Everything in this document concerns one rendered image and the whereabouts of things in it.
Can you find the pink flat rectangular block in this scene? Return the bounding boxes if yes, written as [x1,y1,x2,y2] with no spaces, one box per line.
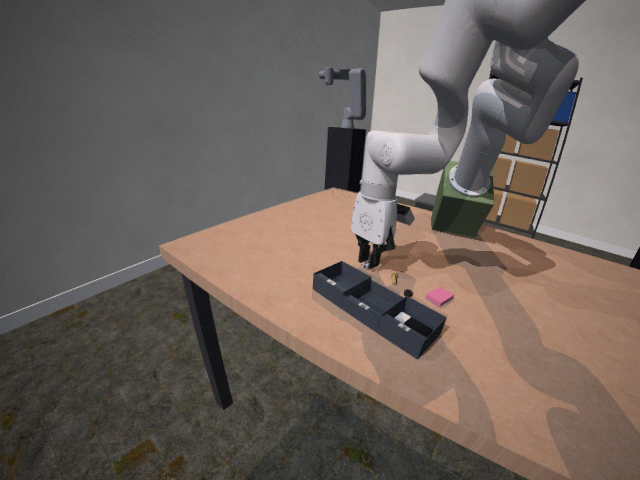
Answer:
[425,287,454,307]

